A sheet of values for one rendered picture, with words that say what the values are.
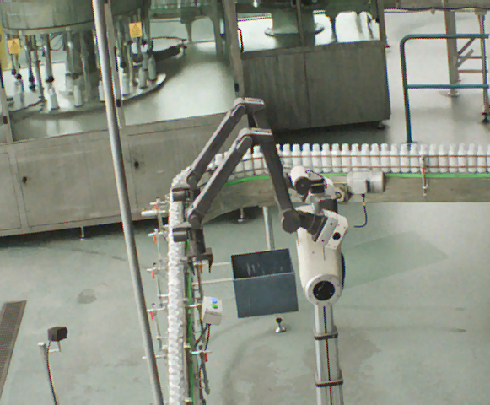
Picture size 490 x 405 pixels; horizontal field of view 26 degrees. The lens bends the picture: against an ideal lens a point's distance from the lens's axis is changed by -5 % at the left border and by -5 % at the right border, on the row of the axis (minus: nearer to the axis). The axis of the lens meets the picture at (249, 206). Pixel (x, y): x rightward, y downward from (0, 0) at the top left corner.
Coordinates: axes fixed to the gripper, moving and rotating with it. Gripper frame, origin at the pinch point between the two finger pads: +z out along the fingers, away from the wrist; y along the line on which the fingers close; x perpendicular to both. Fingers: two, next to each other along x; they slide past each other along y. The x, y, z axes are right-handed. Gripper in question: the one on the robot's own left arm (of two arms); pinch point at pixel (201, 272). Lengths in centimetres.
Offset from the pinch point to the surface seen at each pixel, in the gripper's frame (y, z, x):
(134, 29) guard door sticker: -41, -28, 388
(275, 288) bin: 32, 51, 86
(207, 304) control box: -0.5, 27.7, 26.8
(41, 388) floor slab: -114, 139, 160
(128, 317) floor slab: -61, 138, 247
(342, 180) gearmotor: 82, 38, 192
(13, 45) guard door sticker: -135, -30, 388
